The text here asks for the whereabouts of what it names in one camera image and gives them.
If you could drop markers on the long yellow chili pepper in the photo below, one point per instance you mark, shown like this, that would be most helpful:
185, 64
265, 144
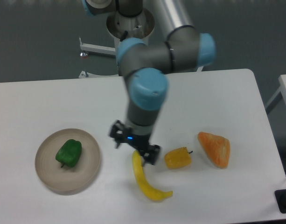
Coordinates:
149, 191

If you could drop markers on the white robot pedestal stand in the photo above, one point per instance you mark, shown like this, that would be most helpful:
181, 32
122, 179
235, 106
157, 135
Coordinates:
96, 49

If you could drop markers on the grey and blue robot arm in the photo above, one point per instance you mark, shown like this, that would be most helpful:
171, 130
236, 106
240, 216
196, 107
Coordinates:
147, 87

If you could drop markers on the green bell pepper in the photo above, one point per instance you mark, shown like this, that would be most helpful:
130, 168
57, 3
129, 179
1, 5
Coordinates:
69, 153

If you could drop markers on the black device at right edge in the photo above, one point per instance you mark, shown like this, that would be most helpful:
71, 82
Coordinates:
281, 200

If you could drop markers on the yellow bell pepper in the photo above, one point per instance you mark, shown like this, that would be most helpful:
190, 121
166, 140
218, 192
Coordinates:
178, 158

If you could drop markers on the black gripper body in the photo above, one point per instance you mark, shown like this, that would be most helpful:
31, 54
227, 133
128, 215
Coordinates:
135, 136

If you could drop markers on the beige round plate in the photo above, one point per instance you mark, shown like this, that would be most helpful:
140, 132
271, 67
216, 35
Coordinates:
68, 181

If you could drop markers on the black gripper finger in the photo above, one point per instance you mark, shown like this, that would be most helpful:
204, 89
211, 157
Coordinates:
117, 133
150, 154

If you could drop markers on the orange bread wedge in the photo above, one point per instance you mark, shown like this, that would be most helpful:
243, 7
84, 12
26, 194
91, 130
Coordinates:
216, 147

